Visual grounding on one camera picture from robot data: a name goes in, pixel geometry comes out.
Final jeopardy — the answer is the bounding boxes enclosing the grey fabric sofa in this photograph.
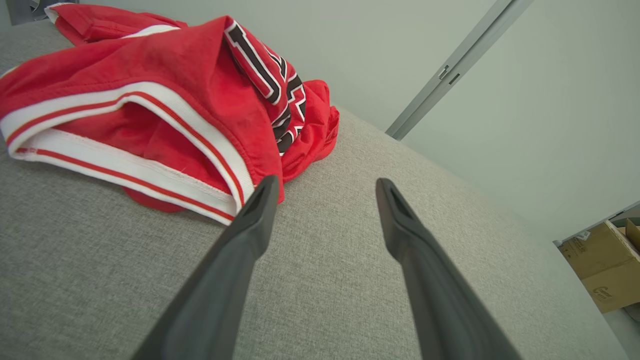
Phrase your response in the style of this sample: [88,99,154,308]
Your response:
[0,20,631,360]

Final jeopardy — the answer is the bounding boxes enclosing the red shorts with white trim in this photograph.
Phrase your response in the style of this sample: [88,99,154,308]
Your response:
[45,2,190,47]

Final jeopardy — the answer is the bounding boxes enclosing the grey metal door frame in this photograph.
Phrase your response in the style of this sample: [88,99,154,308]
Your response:
[385,0,535,141]

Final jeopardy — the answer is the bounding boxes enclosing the red Bulls jersey white sleeves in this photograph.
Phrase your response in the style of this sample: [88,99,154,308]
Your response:
[0,15,341,226]

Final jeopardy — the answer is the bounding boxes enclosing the brown cardboard box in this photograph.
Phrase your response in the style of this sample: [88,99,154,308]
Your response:
[559,219,640,314]

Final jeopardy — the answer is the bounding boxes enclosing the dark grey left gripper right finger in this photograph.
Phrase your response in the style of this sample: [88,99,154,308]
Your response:
[375,177,523,360]

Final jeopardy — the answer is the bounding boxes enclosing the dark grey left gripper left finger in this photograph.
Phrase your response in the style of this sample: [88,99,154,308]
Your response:
[131,175,280,360]

